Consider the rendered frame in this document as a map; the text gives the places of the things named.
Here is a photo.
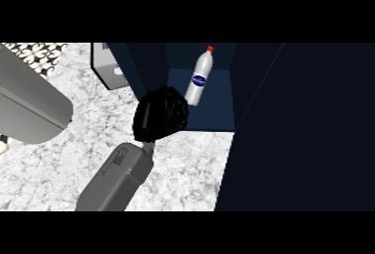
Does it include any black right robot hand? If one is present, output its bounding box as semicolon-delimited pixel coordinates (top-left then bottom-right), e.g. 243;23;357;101
131;85;192;144

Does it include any dark blue cabinet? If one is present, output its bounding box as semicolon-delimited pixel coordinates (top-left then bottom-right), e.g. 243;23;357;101
105;42;286;133

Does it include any white plastic water bottle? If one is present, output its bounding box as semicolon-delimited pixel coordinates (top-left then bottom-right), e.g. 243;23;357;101
183;45;217;107

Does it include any dark blue cabinet door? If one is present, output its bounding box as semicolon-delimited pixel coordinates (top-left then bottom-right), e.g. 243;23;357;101
212;42;375;212

